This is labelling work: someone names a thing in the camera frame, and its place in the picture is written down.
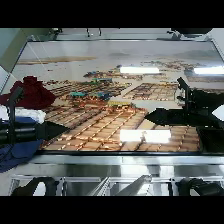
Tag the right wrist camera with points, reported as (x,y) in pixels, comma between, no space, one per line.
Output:
(184,87)

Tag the silver frame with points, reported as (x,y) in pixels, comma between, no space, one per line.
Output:
(110,166)

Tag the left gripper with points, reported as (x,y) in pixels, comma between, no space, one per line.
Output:
(42,130)

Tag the blue garment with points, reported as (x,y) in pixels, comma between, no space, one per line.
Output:
(16,156)

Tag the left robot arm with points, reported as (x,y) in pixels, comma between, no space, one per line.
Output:
(18,132)

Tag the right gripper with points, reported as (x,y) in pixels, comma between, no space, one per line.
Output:
(181,117)

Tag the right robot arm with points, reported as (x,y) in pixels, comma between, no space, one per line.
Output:
(207,100)

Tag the white garment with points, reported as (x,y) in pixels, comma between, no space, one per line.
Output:
(30,114)

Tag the red garment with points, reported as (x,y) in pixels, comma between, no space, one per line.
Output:
(33,95)

